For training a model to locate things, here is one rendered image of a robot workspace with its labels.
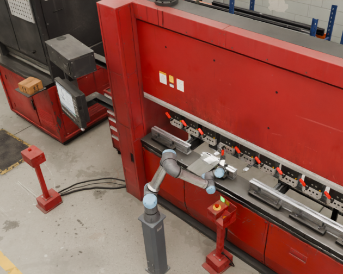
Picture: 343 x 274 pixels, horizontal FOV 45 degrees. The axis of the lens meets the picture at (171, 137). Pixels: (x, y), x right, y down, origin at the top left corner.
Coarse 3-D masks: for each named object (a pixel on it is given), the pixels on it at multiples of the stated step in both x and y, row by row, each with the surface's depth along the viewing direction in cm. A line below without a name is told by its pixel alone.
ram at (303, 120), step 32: (160, 32) 346; (160, 64) 366; (192, 64) 337; (224, 64) 313; (256, 64) 292; (160, 96) 390; (192, 96) 357; (224, 96) 330; (256, 96) 306; (288, 96) 286; (320, 96) 268; (224, 128) 348; (256, 128) 322; (288, 128) 300; (320, 128) 280; (288, 160) 316; (320, 160) 294
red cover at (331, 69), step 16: (144, 0) 350; (144, 16) 347; (160, 16) 334; (176, 16) 321; (192, 16) 317; (192, 32) 318; (208, 32) 306; (224, 32) 295; (240, 32) 290; (240, 48) 293; (256, 48) 283; (272, 48) 274; (288, 48) 267; (304, 48) 266; (288, 64) 271; (304, 64) 263; (320, 64) 255; (336, 64) 248; (336, 80) 253
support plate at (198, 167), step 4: (204, 156) 386; (208, 156) 385; (196, 160) 381; (200, 160) 381; (216, 160) 380; (192, 164) 377; (196, 164) 377; (200, 164) 377; (204, 164) 377; (212, 164) 376; (216, 164) 376; (188, 168) 374; (192, 168) 373; (196, 168) 373; (200, 168) 373; (204, 168) 373; (208, 168) 372; (212, 168) 372; (196, 172) 369; (200, 172) 368; (204, 172) 368; (200, 176) 365
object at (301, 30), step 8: (192, 0) 584; (216, 8) 549; (224, 8) 554; (240, 8) 544; (248, 16) 521; (256, 16) 527; (264, 16) 522; (272, 16) 517; (272, 24) 500; (280, 24) 499; (288, 24) 502; (296, 24) 497; (304, 24) 493; (304, 32) 486; (320, 32) 483
